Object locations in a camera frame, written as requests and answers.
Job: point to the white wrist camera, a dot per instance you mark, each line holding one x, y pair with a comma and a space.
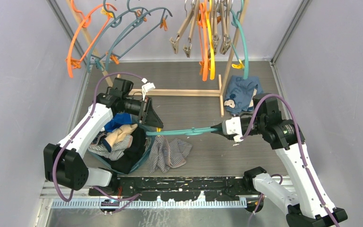
146, 87
233, 127

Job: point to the teal laundry basket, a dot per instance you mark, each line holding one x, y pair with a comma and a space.
103, 134

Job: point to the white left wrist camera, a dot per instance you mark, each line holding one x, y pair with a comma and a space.
146, 87

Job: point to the grey striped underwear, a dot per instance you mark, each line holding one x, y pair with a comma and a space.
165, 155

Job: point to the orange plastic clip hanger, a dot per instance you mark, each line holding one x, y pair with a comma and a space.
84, 21

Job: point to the black garment in basket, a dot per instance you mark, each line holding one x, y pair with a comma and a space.
132, 154

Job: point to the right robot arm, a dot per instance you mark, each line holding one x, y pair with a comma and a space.
309, 205

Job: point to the slate blue clip hanger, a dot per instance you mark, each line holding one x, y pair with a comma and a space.
117, 41

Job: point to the yellow hanging hanger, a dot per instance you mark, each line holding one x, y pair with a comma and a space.
208, 5

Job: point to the wooden hanger rack frame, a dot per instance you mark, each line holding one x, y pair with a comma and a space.
98, 21

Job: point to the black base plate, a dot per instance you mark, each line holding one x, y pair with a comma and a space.
213, 188

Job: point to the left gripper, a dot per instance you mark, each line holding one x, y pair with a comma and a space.
147, 115

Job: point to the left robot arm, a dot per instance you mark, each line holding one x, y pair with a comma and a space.
63, 161

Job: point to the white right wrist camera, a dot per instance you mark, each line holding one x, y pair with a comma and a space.
233, 127

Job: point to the beige wooden hangers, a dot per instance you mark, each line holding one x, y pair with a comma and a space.
220, 24

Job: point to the grey striped garment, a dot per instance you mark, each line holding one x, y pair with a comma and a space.
116, 152

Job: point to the beige underwear with navy trim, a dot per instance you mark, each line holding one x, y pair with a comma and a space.
118, 135

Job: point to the right teal hanger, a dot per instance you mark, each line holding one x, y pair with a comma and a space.
237, 18

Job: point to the blue underwear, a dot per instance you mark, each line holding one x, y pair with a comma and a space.
117, 121

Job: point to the blue patterned cloth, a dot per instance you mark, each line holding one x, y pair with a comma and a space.
239, 94

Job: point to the white slotted cable duct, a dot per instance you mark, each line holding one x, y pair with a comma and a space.
102, 203

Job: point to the orange hanging hanger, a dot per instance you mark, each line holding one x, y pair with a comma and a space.
203, 39

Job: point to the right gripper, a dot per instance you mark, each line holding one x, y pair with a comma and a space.
220, 131

